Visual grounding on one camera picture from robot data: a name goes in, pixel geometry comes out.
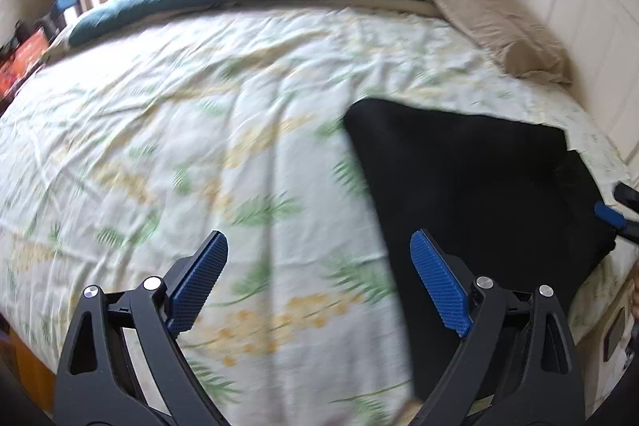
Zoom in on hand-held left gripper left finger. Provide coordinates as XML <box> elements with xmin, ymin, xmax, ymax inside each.
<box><xmin>52</xmin><ymin>230</ymin><xmax>230</xmax><ymax>426</ymax></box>

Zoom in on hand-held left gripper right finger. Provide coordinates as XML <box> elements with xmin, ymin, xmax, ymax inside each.
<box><xmin>409</xmin><ymin>229</ymin><xmax>586</xmax><ymax>426</ymax></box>

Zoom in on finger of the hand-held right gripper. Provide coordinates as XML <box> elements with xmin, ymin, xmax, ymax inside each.
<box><xmin>594</xmin><ymin>200</ymin><xmax>639</xmax><ymax>248</ymax></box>
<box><xmin>613</xmin><ymin>180</ymin><xmax>639</xmax><ymax>214</ymax></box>

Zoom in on black pants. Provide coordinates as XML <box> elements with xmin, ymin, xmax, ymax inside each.
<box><xmin>343</xmin><ymin>99</ymin><xmax>620</xmax><ymax>407</ymax></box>

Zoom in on floral bed sheet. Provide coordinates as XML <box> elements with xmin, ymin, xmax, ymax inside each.
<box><xmin>0</xmin><ymin>4</ymin><xmax>639</xmax><ymax>426</ymax></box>

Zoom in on white carved headboard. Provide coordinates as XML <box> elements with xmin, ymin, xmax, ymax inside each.
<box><xmin>434</xmin><ymin>0</ymin><xmax>639</xmax><ymax>187</ymax></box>

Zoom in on beige pillow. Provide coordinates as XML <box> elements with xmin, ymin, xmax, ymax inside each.
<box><xmin>417</xmin><ymin>0</ymin><xmax>573</xmax><ymax>86</ymax></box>

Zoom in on red box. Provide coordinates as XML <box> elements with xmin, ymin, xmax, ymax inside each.
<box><xmin>0</xmin><ymin>29</ymin><xmax>49</xmax><ymax>101</ymax></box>

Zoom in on blue chair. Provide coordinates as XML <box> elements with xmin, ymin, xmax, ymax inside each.
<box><xmin>50</xmin><ymin>0</ymin><xmax>81</xmax><ymax>30</ymax></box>

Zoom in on wooden bed frame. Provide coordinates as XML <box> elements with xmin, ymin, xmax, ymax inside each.
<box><xmin>0</xmin><ymin>319</ymin><xmax>57</xmax><ymax>413</ymax></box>

